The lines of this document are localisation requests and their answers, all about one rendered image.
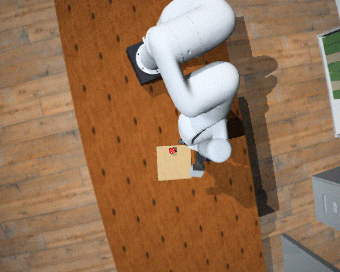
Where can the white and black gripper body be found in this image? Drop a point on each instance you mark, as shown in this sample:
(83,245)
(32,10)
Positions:
(194,147)

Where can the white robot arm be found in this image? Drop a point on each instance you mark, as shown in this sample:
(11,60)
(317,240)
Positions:
(214,85)

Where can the beige flat mat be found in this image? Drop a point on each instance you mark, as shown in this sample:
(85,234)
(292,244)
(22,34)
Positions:
(173,166)

